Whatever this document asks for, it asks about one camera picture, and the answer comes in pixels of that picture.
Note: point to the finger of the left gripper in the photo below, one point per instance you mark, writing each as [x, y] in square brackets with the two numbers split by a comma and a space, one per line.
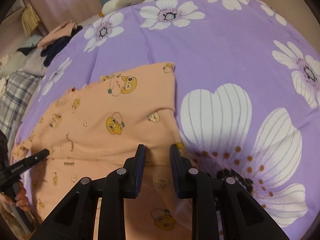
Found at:
[27, 163]

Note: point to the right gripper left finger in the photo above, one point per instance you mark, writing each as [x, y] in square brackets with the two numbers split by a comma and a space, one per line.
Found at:
[91, 201]

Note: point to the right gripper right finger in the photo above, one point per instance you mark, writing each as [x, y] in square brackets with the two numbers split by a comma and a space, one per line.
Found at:
[222, 209]

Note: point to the orange cartoon print baby garment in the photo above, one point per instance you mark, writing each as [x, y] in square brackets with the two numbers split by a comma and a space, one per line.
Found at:
[92, 131]

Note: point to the dark navy folded clothes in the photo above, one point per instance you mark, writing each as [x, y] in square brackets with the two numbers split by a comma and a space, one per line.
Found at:
[53, 49]

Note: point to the person left hand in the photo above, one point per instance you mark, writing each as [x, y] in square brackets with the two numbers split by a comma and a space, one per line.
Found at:
[21, 200]

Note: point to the grey plaid pillow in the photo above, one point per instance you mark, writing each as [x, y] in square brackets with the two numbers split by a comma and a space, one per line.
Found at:
[18, 92]

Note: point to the purple floral duvet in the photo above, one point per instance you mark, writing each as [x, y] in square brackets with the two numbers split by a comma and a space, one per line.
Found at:
[246, 92]

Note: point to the pink folded garment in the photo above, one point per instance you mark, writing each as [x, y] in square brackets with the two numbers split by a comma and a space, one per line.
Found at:
[65, 29]

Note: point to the pink curtain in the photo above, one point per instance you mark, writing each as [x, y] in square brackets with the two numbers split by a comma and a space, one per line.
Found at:
[54, 12]

